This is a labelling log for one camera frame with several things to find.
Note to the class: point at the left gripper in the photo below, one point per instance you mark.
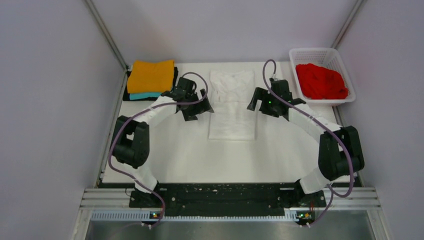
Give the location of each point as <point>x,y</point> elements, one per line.
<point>202,106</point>

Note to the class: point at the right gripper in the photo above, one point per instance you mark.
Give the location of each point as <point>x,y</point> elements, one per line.
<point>262,94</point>

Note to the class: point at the white t-shirt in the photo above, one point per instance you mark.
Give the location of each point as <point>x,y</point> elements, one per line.
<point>231,94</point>

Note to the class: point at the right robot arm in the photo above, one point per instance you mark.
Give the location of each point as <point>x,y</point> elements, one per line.
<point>339,148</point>

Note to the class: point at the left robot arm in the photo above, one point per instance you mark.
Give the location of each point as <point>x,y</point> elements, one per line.
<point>130,146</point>

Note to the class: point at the orange folded t-shirt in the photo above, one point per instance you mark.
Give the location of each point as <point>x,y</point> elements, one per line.
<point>155,77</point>

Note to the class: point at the teal folded t-shirt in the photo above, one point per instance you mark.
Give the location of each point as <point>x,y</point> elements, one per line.
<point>143,96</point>

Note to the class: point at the red t-shirt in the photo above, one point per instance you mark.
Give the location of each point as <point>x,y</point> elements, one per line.
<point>320,83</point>

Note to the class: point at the black folded t-shirt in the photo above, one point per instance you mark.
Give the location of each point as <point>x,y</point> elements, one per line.
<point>126,94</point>

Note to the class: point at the white plastic basket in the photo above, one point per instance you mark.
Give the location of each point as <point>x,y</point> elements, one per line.
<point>324,57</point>

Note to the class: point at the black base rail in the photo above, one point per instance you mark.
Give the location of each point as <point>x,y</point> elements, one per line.
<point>226,199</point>

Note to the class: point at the white slotted cable duct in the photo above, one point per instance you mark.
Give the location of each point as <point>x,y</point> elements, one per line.
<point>148,216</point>

